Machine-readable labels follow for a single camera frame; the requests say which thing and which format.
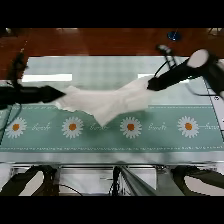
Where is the white shirt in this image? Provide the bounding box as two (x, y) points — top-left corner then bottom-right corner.
(54, 75), (158, 128)

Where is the black cable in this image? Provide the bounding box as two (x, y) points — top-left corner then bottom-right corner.
(109, 165), (124, 197)
(185, 81), (219, 98)

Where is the silver frame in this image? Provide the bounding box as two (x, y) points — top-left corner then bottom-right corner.
(0, 151), (224, 197)

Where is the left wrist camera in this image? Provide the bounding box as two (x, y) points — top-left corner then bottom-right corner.
(8, 51), (30, 89)

